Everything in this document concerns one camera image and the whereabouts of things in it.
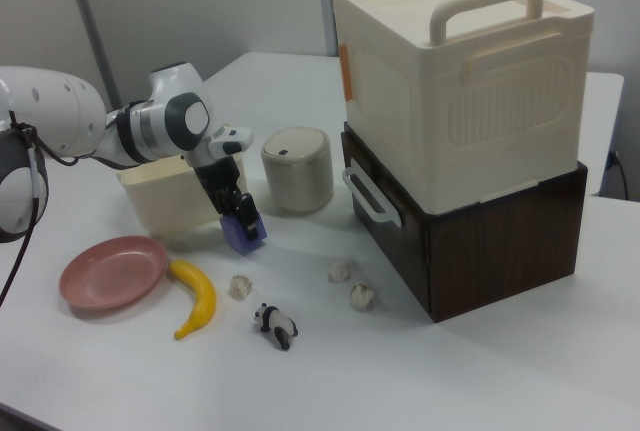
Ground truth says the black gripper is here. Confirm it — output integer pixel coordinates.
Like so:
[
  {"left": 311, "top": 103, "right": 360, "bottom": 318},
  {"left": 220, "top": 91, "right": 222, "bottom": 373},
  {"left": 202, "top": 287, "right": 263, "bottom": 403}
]
[{"left": 192, "top": 153, "right": 262, "bottom": 242}]

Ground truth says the blue cube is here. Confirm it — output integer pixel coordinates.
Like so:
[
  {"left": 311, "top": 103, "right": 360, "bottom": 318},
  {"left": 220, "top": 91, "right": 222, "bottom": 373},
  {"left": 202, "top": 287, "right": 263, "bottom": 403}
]
[{"left": 219, "top": 213, "right": 267, "bottom": 257}]

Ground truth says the pink plate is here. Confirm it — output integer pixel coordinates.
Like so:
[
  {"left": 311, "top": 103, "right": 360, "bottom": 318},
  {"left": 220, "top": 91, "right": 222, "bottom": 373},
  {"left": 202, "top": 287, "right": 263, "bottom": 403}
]
[{"left": 58, "top": 235, "right": 169, "bottom": 312}]

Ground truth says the small lidded beige bin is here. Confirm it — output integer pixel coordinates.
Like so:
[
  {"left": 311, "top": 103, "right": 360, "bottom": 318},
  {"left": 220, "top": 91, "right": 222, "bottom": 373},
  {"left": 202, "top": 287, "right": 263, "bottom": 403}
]
[{"left": 260, "top": 125, "right": 334, "bottom": 216}]

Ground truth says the open cream plastic container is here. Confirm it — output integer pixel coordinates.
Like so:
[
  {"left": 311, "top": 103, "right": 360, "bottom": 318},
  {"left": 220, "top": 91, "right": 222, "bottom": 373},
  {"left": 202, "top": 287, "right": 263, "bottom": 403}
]
[{"left": 116, "top": 150, "right": 249, "bottom": 238}]

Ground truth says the crumpled white paper ball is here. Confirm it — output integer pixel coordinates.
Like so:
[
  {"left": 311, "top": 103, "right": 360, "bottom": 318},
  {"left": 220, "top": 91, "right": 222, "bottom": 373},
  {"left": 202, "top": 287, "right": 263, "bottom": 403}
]
[
  {"left": 229, "top": 274, "right": 253, "bottom": 301},
  {"left": 348, "top": 279, "right": 376, "bottom": 313},
  {"left": 327, "top": 259, "right": 354, "bottom": 284}
]

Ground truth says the yellow banana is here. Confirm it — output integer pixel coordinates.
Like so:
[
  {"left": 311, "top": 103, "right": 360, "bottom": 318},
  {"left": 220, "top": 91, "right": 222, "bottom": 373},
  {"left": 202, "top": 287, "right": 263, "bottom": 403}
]
[{"left": 168, "top": 259, "right": 218, "bottom": 340}]

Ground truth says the panda figurine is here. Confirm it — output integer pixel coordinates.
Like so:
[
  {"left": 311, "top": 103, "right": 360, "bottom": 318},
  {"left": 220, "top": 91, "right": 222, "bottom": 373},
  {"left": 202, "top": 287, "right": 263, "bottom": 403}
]
[{"left": 253, "top": 302, "right": 300, "bottom": 351}]

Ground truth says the orange tape strip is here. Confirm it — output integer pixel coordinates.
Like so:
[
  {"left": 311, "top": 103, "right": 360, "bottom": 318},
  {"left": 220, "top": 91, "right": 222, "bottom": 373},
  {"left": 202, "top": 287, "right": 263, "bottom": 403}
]
[{"left": 339, "top": 43, "right": 355, "bottom": 101}]

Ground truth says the large cream storage box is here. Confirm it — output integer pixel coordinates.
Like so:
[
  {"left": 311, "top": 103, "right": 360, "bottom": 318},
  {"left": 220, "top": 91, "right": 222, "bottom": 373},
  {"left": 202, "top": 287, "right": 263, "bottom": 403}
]
[{"left": 332, "top": 0, "right": 596, "bottom": 215}]

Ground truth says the dark brown wooden cabinet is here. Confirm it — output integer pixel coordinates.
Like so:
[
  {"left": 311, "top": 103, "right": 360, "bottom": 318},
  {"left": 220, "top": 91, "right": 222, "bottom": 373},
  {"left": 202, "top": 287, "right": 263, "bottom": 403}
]
[{"left": 339, "top": 120, "right": 589, "bottom": 323}]

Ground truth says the white cabinet handle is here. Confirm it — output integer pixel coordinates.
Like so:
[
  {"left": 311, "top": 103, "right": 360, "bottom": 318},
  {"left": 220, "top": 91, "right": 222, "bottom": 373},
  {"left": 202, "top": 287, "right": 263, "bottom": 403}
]
[{"left": 341, "top": 158, "right": 404, "bottom": 227}]

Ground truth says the dark robot arm cable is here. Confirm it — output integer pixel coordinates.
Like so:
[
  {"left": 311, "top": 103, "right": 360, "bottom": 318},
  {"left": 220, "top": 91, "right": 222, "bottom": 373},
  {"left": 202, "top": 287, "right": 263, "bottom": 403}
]
[{"left": 0, "top": 109, "right": 126, "bottom": 308}]

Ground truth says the dark cable with blue plug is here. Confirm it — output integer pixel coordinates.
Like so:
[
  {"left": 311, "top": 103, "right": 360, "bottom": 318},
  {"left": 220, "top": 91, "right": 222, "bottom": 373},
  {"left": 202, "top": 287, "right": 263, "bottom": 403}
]
[{"left": 605, "top": 149, "right": 630, "bottom": 198}]

